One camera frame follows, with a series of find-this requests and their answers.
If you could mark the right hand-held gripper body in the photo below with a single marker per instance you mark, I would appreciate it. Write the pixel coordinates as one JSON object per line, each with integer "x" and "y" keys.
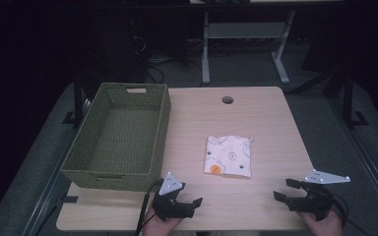
{"x": 318, "y": 196}

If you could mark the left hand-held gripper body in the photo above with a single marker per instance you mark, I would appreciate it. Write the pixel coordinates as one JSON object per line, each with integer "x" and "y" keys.
{"x": 169, "y": 205}

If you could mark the patterned white cloth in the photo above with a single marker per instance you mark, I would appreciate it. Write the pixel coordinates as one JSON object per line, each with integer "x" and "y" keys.
{"x": 229, "y": 157}

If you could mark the green woven basket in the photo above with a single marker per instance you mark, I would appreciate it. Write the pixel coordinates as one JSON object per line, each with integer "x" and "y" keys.
{"x": 124, "y": 137}

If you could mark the person's left hand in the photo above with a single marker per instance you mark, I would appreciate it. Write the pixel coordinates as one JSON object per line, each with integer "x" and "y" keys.
{"x": 157, "y": 226}

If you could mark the person's right hand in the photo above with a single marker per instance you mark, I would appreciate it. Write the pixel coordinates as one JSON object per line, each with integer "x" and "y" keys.
{"x": 321, "y": 226}

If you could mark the black tape strip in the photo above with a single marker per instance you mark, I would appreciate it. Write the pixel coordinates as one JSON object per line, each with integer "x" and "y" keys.
{"x": 69, "y": 199}

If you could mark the black metal stand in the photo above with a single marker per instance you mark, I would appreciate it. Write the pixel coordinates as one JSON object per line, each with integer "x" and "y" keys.
{"x": 348, "y": 98}
{"x": 77, "y": 98}

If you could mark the aluminium floor rail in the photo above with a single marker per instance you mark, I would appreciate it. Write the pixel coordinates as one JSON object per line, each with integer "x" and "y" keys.
{"x": 44, "y": 200}
{"x": 367, "y": 157}

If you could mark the grey metal desk frame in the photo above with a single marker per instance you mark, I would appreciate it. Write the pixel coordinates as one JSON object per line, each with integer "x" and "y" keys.
{"x": 247, "y": 31}

